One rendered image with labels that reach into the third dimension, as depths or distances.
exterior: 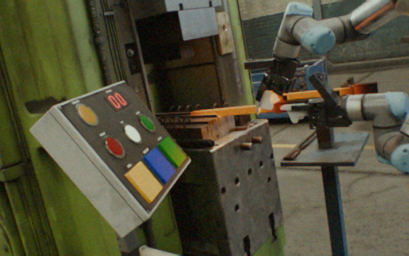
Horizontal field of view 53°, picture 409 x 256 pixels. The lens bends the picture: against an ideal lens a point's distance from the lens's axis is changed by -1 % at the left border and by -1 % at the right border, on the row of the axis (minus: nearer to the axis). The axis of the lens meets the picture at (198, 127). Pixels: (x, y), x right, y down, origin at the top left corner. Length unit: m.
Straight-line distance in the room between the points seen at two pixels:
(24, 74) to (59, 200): 0.48
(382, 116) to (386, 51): 7.82
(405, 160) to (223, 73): 0.90
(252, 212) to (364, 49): 7.74
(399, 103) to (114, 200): 0.76
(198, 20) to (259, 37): 8.65
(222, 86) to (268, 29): 8.21
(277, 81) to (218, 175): 0.36
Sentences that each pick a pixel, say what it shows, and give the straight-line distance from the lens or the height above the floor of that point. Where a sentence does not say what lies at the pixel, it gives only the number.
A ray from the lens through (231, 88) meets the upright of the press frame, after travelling 1.77.
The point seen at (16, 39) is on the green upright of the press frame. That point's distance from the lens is 1.58.
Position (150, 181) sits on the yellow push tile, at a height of 1.00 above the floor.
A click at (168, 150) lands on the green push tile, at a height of 1.02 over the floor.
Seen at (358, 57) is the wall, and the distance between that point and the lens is 9.16.
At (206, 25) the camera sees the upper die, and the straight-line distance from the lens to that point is 1.44.
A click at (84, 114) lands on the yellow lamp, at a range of 0.85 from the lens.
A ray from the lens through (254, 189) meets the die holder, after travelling 1.55.
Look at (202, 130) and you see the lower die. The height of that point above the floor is 0.97.
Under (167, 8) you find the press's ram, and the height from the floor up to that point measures 1.38.
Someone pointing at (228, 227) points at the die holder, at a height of 0.64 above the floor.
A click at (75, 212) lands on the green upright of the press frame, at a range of 1.62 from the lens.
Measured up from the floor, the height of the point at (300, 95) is 0.97.
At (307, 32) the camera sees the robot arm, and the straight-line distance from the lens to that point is 1.15.
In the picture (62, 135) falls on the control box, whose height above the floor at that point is 1.14.
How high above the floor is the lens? 1.27
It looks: 12 degrees down
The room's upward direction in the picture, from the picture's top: 11 degrees counter-clockwise
